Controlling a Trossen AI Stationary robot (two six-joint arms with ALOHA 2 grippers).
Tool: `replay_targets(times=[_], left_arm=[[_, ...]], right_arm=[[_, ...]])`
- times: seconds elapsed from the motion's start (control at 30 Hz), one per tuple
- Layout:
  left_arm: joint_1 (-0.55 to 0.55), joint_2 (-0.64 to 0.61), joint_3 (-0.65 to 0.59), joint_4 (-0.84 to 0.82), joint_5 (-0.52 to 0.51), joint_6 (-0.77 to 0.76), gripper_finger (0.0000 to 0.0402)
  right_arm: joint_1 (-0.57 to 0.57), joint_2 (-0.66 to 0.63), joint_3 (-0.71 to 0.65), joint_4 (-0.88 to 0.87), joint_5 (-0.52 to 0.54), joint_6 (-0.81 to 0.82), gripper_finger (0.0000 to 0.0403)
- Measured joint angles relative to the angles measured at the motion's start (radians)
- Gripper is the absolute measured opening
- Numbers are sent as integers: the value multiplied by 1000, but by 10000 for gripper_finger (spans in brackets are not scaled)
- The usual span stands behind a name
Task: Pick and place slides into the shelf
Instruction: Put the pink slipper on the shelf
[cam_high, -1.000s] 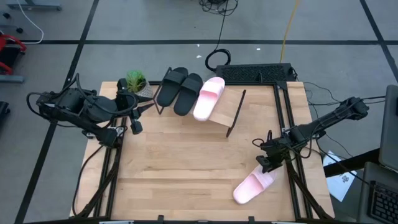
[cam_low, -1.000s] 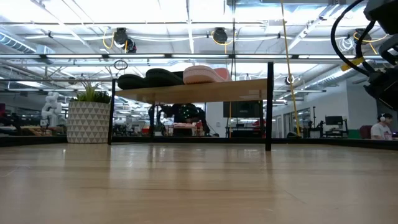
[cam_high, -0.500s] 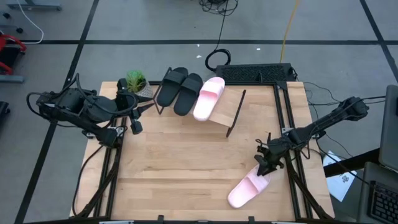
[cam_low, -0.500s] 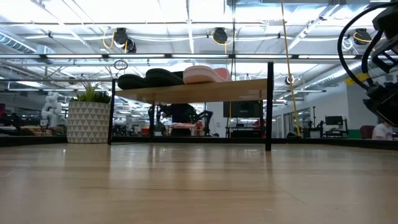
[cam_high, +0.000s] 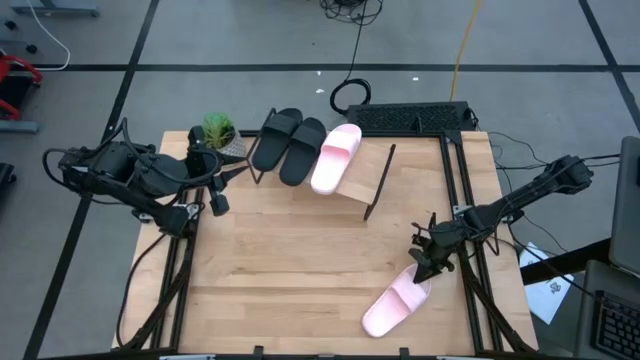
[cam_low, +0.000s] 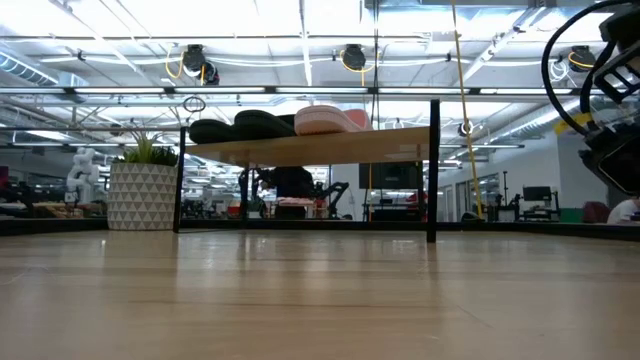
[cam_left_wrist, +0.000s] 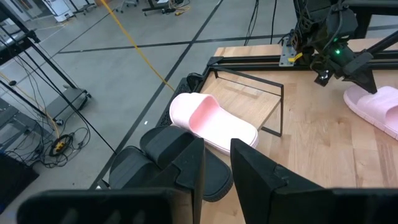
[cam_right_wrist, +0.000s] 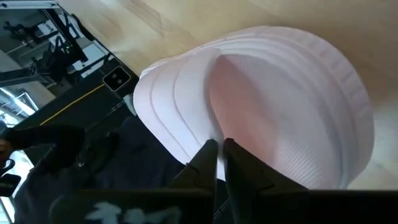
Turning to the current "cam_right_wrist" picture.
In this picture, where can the person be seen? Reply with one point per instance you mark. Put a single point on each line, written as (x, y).
(140, 155)

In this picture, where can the white-edged table-level camera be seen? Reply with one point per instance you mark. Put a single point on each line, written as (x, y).
(116, 79)

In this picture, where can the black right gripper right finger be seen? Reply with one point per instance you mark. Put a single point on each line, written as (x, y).
(245, 180)

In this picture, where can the black metal rig frame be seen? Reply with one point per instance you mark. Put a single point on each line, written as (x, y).
(93, 107)

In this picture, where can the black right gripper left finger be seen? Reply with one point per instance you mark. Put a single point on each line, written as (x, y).
(202, 168)

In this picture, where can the black background equipment stand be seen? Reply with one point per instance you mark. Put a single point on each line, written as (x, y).
(60, 60)

